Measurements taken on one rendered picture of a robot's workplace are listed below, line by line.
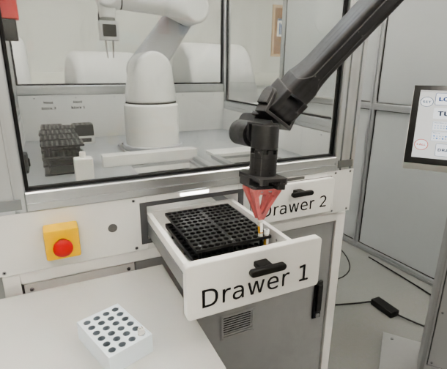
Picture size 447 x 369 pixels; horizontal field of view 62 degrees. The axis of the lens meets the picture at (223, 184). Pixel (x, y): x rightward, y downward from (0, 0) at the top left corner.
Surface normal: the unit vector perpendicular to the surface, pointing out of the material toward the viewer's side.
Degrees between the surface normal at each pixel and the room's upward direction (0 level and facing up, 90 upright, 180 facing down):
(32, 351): 0
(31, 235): 90
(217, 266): 90
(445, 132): 50
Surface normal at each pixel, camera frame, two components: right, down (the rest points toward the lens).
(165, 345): 0.00, -0.95
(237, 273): 0.43, 0.28
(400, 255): -0.87, 0.14
